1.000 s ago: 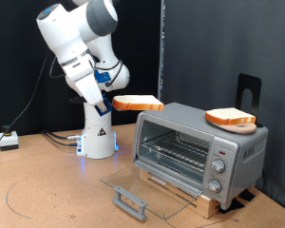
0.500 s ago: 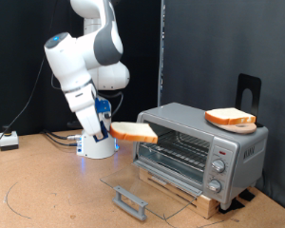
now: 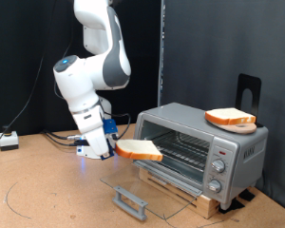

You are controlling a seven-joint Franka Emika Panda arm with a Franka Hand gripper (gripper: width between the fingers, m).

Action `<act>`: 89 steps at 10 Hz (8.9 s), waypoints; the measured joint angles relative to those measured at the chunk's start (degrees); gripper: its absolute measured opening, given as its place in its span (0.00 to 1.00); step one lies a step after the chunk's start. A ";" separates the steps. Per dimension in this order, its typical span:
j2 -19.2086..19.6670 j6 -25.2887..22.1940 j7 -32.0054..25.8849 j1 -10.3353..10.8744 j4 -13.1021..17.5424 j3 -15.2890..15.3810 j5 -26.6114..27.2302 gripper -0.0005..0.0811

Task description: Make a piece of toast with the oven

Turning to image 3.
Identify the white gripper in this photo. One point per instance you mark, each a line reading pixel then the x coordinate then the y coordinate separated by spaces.
pixel 93 133

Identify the white bread slice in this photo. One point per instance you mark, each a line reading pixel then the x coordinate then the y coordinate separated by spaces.
pixel 228 115
pixel 137 148

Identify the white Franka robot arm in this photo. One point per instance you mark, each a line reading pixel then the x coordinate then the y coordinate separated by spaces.
pixel 79 82

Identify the silver oven knob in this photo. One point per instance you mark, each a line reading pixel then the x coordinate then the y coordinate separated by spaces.
pixel 218 165
pixel 214 185

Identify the silver toaster oven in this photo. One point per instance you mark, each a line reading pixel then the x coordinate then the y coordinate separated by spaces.
pixel 243 148

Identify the white emergency stop box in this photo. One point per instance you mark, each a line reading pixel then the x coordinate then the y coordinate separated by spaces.
pixel 9 141

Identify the wooden crate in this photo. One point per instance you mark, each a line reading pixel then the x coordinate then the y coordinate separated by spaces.
pixel 209 205

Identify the vertical aluminium pole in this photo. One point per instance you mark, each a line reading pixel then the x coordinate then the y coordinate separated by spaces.
pixel 161 47

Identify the round wooden plate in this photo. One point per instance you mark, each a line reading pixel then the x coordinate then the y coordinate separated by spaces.
pixel 240 128

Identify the black metal bookend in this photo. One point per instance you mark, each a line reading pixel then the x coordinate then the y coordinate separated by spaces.
pixel 243 82

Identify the grey backdrop curtain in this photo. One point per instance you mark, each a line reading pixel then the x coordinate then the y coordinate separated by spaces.
pixel 228 38

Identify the wrist camera on blue mount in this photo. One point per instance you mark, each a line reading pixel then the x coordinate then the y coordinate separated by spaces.
pixel 110 126

